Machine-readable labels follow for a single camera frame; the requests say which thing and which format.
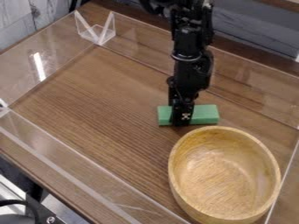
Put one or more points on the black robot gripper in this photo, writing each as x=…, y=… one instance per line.
x=189, y=79

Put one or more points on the green rectangular block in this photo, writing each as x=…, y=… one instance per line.
x=205, y=114

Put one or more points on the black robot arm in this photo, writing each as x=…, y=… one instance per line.
x=192, y=34

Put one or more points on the brown wooden bowl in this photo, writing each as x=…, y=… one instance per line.
x=224, y=176

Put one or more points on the clear acrylic tray wall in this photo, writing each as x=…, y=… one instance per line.
x=78, y=124

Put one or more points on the clear acrylic corner bracket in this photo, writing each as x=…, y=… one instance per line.
x=98, y=34

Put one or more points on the black metal bracket with screw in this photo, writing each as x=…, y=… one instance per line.
x=46, y=216

